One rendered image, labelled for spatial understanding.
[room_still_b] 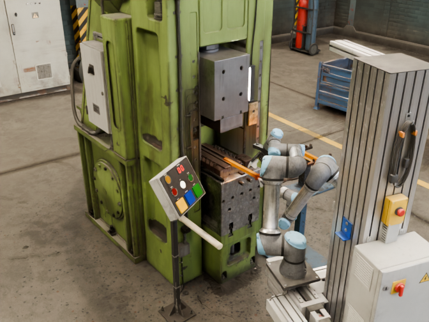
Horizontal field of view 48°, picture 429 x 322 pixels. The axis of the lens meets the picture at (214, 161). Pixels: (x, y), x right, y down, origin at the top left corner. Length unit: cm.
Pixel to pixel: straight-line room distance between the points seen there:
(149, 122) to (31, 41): 485
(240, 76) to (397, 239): 149
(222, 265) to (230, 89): 137
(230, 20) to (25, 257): 260
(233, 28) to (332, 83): 406
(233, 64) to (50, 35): 536
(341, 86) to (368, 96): 502
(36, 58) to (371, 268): 679
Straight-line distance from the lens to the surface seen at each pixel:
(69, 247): 448
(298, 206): 294
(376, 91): 210
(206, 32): 320
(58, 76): 840
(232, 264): 388
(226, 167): 344
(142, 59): 340
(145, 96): 347
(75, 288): 404
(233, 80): 323
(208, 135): 388
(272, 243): 263
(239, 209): 362
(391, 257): 231
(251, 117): 362
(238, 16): 336
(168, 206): 293
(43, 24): 818
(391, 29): 1180
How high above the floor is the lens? 256
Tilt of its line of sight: 27 degrees down
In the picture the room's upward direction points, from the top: straight up
